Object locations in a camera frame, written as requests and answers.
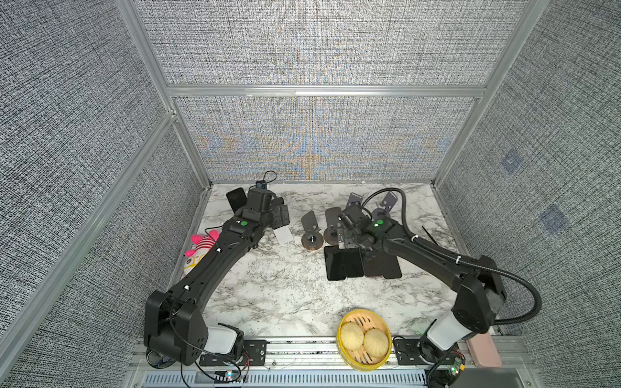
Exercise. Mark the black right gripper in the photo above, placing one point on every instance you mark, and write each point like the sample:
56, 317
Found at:
344, 239

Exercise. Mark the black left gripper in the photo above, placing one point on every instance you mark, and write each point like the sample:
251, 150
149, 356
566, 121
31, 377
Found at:
277, 220

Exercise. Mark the black phone with purple edge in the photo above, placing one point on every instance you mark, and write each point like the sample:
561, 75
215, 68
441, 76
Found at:
372, 264

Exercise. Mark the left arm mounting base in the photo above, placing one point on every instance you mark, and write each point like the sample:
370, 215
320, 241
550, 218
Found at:
226, 345

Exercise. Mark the right arm mounting base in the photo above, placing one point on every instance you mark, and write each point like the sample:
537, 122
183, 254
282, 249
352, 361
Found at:
409, 352

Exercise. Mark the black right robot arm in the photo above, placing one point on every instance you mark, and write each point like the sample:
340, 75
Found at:
479, 294

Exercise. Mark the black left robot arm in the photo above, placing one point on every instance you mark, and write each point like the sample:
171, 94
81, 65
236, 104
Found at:
174, 324

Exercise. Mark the white folding phone stand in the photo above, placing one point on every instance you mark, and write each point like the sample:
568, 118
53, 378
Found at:
283, 235

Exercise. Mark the wooden base grey plate stand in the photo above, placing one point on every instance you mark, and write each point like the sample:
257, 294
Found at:
333, 233

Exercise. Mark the purple round phone stand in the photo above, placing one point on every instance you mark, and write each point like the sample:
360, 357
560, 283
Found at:
354, 200

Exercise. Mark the wooden base phone stand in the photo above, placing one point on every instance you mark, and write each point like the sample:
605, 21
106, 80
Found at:
312, 238

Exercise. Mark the purple right phone stand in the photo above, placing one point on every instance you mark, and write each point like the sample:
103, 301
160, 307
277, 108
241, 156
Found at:
384, 207

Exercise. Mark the pink phone case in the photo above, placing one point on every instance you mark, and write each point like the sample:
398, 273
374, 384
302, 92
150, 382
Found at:
484, 352

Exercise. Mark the pink striped plush toy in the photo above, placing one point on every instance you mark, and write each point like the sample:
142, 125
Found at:
201, 245

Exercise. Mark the left steamed bun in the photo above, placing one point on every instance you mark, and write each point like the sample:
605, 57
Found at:
352, 336

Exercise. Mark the steamed bun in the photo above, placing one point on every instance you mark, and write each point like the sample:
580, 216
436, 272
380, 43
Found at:
376, 343
352, 336

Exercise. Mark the yellow bamboo steamer basket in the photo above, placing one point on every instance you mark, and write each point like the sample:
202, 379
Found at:
360, 360

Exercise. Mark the right steamed bun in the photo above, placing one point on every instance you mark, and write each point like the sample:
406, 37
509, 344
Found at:
376, 343

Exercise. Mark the aluminium front rail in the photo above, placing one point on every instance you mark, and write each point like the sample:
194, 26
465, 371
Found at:
314, 361

